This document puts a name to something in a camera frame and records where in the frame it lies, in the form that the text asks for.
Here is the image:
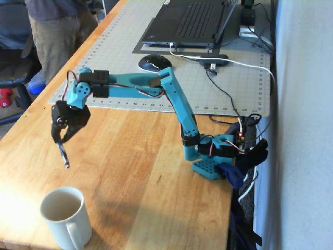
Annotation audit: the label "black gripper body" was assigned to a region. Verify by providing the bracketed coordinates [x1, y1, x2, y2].
[50, 100, 92, 126]

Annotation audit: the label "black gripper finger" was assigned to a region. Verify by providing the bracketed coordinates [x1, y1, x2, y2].
[61, 123, 84, 143]
[50, 111, 69, 144]

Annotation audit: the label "dark blue pen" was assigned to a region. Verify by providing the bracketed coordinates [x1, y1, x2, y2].
[57, 140, 71, 170]

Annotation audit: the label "white ceramic mug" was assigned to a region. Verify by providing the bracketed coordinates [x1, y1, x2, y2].
[39, 186, 93, 250]

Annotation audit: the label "blue plastic container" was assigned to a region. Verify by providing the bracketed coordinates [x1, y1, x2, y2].
[27, 69, 48, 96]

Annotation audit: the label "red dumbbell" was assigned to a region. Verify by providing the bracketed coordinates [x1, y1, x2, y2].
[0, 87, 14, 108]

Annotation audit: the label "black office chair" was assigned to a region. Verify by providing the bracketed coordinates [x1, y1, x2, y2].
[0, 4, 43, 126]

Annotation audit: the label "person in khaki trousers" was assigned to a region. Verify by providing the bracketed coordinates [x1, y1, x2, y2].
[24, 0, 99, 86]

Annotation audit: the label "grey gridded cutting mat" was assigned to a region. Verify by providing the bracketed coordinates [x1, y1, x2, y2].
[48, 0, 272, 119]

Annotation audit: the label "black computer mouse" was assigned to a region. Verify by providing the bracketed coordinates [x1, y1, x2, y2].
[137, 54, 173, 73]

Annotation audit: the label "dark grey laptop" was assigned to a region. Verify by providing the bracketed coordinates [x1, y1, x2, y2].
[141, 0, 239, 49]

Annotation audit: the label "black usb hub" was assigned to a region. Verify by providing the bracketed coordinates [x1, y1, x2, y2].
[198, 54, 230, 70]

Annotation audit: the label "blue table clamp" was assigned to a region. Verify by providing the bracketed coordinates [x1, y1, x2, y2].
[217, 122, 270, 190]

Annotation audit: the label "black webcam on stand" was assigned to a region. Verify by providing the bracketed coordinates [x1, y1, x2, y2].
[237, 0, 261, 39]

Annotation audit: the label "black cable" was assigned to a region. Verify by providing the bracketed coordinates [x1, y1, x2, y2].
[205, 68, 262, 129]

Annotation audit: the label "white usb cable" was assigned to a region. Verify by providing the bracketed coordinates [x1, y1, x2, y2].
[169, 43, 276, 138]

